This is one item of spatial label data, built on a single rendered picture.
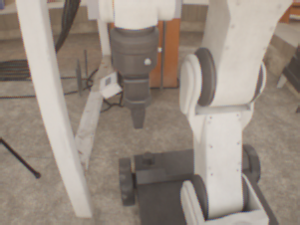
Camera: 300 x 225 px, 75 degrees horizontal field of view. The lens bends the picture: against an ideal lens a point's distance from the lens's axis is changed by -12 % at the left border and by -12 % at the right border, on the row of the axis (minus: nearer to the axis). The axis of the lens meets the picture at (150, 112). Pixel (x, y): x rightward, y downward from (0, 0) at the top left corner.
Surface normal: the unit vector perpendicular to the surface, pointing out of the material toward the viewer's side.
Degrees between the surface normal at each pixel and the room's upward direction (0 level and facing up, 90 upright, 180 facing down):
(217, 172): 60
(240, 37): 100
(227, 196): 46
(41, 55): 81
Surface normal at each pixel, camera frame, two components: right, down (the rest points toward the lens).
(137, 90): 0.14, 0.73
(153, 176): 0.10, -0.17
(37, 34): 0.01, 0.44
